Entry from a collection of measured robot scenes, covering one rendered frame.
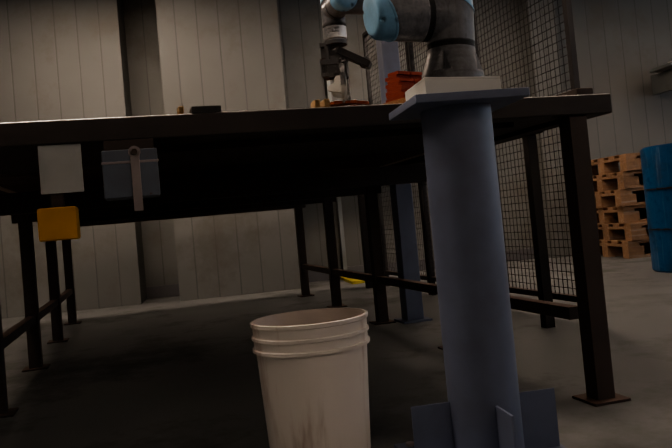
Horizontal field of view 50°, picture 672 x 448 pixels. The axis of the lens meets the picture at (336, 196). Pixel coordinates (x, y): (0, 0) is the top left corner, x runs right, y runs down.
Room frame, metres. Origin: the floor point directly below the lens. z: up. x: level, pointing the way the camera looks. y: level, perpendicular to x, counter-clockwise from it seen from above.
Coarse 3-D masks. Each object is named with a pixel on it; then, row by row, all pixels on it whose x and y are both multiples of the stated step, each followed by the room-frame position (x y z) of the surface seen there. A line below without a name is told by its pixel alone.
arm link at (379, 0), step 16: (368, 0) 1.70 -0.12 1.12; (384, 0) 1.65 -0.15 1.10; (400, 0) 1.66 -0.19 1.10; (416, 0) 1.68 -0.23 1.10; (368, 16) 1.71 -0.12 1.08; (384, 16) 1.65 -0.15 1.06; (400, 16) 1.66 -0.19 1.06; (416, 16) 1.67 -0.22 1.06; (368, 32) 1.73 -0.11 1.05; (384, 32) 1.68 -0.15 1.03; (400, 32) 1.68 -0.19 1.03; (416, 32) 1.69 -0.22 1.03
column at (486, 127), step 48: (432, 96) 1.61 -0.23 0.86; (480, 96) 1.62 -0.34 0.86; (432, 144) 1.71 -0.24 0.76; (480, 144) 1.68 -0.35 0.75; (432, 192) 1.72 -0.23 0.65; (480, 192) 1.67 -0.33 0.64; (480, 240) 1.67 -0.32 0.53; (480, 288) 1.67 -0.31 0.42; (480, 336) 1.67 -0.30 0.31; (480, 384) 1.67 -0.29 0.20; (432, 432) 1.73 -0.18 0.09; (480, 432) 1.67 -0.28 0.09; (528, 432) 1.77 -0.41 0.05
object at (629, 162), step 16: (592, 160) 7.36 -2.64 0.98; (608, 160) 7.08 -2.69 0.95; (624, 160) 6.81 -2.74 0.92; (640, 160) 6.82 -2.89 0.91; (608, 176) 7.08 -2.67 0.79; (624, 176) 6.82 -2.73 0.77; (640, 176) 7.63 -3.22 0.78; (608, 192) 7.04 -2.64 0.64; (624, 192) 6.83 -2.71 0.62; (640, 192) 7.63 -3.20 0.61; (608, 208) 7.13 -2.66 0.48; (624, 208) 6.85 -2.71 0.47; (640, 208) 7.72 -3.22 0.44; (608, 224) 7.17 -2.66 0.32; (624, 224) 6.88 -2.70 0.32; (640, 224) 6.81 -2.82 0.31; (608, 240) 7.19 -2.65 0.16; (624, 240) 6.96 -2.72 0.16; (640, 240) 6.83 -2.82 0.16; (608, 256) 7.18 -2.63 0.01; (624, 256) 6.88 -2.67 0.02; (640, 256) 6.82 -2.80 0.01
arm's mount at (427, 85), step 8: (424, 80) 1.65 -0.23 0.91; (432, 80) 1.65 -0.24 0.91; (440, 80) 1.65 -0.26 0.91; (448, 80) 1.66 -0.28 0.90; (456, 80) 1.66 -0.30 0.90; (464, 80) 1.66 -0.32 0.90; (472, 80) 1.67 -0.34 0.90; (480, 80) 1.67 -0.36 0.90; (488, 80) 1.67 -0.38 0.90; (496, 80) 1.67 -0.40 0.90; (416, 88) 1.72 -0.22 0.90; (424, 88) 1.65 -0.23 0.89; (432, 88) 1.65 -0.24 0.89; (440, 88) 1.65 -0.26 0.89; (448, 88) 1.66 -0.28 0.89; (456, 88) 1.66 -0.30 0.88; (464, 88) 1.66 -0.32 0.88; (472, 88) 1.67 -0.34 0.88; (480, 88) 1.67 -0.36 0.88; (488, 88) 1.67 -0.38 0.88; (496, 88) 1.67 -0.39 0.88; (408, 96) 1.80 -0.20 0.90
